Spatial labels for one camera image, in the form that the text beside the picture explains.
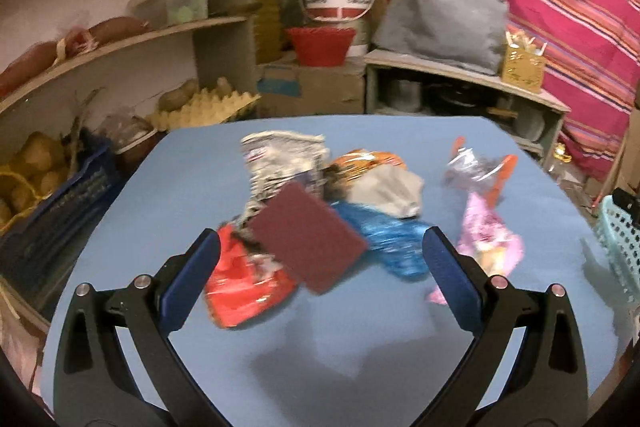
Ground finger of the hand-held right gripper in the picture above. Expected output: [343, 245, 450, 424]
[612, 188, 640, 225]

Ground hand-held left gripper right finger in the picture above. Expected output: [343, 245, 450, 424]
[415, 227, 590, 427]

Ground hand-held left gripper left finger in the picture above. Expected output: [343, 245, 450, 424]
[52, 228, 236, 427]

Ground teal plastic basket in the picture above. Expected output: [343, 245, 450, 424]
[595, 195, 640, 303]

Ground red snack wrapper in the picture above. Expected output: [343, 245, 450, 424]
[204, 224, 298, 330]

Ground pink wrapper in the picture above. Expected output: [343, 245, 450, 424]
[427, 192, 526, 305]

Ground blue shiny wrapper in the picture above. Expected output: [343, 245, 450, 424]
[332, 201, 432, 280]

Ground grey cloth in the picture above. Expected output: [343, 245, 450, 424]
[345, 167, 426, 220]

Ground clear plastic bag orange trim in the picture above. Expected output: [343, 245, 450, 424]
[442, 137, 518, 208]

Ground maroon scouring pad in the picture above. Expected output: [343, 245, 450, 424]
[248, 182, 370, 295]

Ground orange snack packet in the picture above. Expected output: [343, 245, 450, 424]
[327, 149, 408, 188]

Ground silver foil packet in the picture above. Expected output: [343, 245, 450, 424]
[240, 131, 331, 212]

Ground blue felt table cover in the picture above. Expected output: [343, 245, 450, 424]
[37, 114, 621, 427]

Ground blue plastic crate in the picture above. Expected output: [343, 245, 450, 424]
[0, 142, 123, 293]

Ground yellow toothpick box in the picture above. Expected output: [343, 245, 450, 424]
[501, 29, 548, 94]

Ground yellow egg tray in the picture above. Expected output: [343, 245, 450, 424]
[150, 89, 261, 130]

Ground dark stacked pans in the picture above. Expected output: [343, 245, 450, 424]
[425, 82, 501, 114]

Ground steel pot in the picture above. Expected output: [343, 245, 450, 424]
[387, 79, 423, 112]

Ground large potato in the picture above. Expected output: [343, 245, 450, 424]
[159, 79, 199, 112]

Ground net sack of potatoes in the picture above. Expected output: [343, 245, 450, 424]
[0, 132, 71, 228]

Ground small wooden shelf unit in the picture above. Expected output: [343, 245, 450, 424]
[364, 49, 571, 158]

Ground cardboard box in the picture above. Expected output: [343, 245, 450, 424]
[257, 57, 368, 118]

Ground curved wooden shelf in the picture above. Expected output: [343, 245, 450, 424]
[0, 0, 258, 142]

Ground grey cloth cover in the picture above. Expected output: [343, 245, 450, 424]
[374, 0, 510, 75]

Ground red woven basket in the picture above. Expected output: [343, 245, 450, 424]
[285, 27, 357, 68]

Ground red sweet potato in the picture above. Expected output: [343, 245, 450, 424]
[0, 41, 63, 95]
[65, 17, 151, 55]

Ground clear plastic container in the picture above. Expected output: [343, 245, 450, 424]
[127, 0, 208, 30]

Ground yellow wicker bundle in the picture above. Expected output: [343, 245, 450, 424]
[252, 0, 282, 62]

